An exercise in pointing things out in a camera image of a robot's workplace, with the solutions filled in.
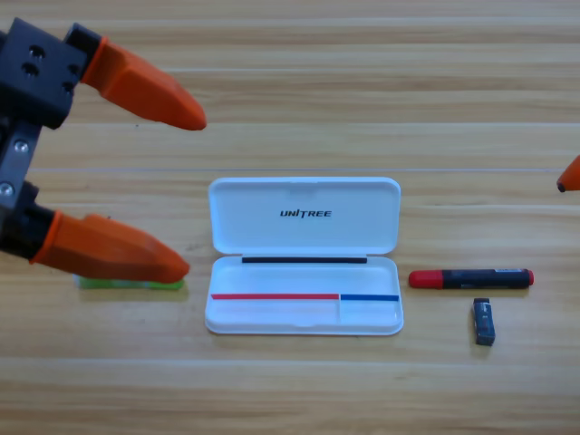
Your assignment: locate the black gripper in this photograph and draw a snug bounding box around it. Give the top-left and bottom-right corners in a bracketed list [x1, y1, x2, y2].
[0, 17, 208, 248]

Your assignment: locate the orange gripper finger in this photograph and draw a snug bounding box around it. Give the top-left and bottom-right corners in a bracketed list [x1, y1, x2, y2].
[0, 204, 191, 285]
[556, 154, 580, 194]

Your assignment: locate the red and black marker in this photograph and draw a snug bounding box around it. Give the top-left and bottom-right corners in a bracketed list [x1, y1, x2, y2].
[408, 267, 535, 291]

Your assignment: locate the white Unitree pencil case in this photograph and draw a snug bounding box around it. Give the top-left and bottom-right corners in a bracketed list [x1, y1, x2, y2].
[204, 176, 404, 336]

